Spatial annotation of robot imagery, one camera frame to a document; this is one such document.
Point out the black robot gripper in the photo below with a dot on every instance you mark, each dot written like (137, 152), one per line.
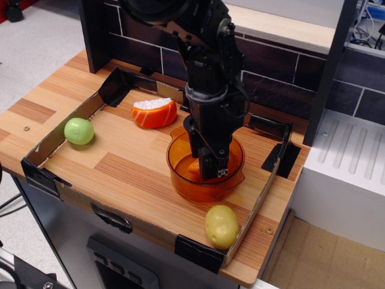
(213, 120)

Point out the orange toy carrot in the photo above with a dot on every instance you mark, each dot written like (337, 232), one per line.
(194, 168)

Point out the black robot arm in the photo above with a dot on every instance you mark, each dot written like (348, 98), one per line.
(205, 37)

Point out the transparent orange plastic pot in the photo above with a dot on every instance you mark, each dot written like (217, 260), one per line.
(192, 187)

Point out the cardboard fence with black tape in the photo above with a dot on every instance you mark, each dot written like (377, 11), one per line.
(123, 177)

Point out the salmon sushi toy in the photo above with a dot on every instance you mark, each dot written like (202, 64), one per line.
(155, 113)

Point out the yellow toy potato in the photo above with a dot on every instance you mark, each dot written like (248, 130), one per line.
(221, 226)

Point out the green toy apple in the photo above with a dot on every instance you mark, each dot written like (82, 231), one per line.
(79, 131)

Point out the light wooden shelf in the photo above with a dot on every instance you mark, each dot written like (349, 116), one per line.
(282, 30)

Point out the white toy sink drainboard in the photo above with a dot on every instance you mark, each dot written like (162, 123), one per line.
(341, 187)

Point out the grey oven control panel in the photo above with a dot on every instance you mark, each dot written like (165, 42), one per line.
(115, 270)

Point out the dark grey vertical post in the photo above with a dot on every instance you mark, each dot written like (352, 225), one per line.
(345, 22)

